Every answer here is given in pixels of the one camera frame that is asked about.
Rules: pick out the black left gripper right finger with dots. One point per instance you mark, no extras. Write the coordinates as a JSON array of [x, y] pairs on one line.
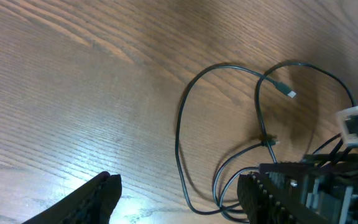
[[262, 202]]

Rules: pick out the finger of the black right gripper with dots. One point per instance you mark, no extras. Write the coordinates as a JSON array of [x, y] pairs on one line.
[[287, 169]]

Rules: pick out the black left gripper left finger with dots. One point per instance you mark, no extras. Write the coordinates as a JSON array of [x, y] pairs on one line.
[[93, 202]]

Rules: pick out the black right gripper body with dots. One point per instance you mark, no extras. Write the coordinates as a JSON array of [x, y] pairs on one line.
[[326, 193]]

